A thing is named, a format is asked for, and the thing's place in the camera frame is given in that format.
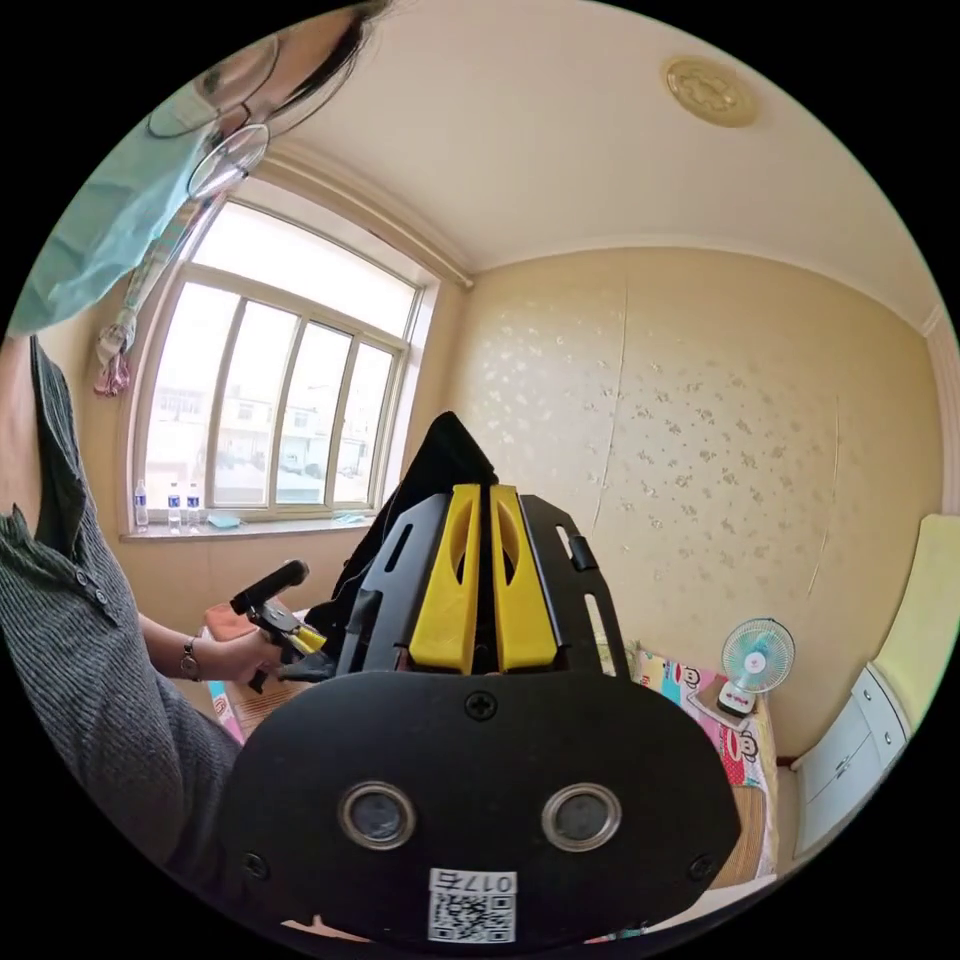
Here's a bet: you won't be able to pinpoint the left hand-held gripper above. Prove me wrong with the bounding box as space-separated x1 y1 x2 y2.
241 605 328 695

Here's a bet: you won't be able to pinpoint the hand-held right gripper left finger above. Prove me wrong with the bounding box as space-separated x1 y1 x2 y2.
408 484 481 674

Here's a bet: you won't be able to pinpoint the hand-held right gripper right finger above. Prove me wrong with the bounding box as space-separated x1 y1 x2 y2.
489 484 559 674

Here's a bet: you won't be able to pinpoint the black pants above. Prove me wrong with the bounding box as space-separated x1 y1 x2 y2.
281 410 502 682

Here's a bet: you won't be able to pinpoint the person's left forearm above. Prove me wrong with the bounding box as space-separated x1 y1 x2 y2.
138 613 205 682

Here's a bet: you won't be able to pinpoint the person's left hand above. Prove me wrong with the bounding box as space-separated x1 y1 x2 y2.
197 632 285 685

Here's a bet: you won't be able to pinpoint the person's right hand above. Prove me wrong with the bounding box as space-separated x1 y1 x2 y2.
281 913 376 943

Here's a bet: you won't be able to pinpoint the orange pillow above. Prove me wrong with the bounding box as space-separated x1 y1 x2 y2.
203 603 262 643

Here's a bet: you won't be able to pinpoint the person's body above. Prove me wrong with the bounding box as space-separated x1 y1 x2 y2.
0 0 399 905

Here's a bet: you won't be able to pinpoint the small white and blue fan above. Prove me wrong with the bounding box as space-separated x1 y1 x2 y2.
716 617 798 720

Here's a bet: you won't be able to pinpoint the window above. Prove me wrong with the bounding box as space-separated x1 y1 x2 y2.
122 196 445 528

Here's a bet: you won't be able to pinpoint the white cupboard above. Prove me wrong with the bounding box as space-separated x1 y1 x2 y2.
791 659 914 862

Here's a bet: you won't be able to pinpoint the round ceiling lamp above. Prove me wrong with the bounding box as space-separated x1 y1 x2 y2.
661 53 761 129

